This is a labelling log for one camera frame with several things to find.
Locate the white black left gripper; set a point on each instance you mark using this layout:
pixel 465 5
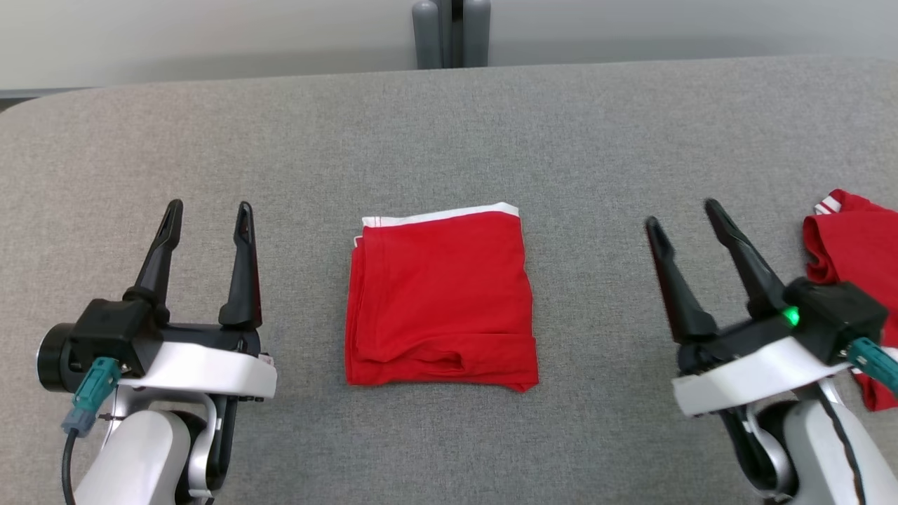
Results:
pixel 210 368

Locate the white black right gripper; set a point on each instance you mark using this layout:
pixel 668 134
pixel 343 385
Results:
pixel 744 375

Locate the red garment with thin stripes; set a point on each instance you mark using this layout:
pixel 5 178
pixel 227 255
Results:
pixel 859 245

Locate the red shorts wide white band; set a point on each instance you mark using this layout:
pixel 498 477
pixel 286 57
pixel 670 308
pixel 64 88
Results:
pixel 442 301

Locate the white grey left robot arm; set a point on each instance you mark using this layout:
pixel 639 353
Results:
pixel 140 456

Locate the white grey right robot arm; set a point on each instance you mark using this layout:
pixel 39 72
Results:
pixel 810 456

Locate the grey cylindrical partition foot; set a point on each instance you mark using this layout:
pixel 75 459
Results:
pixel 426 35
pixel 477 31

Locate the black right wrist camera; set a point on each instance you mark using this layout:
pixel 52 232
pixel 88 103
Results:
pixel 838 315

